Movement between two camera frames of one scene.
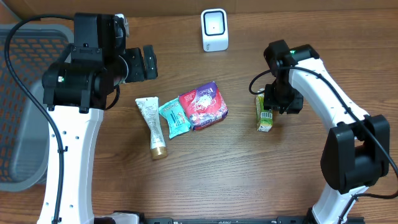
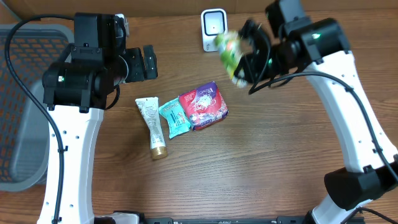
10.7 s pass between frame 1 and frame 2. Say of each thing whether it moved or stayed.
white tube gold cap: stayed
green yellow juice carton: moved
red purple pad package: stayed
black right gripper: moved
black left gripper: stayed
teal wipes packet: stayed
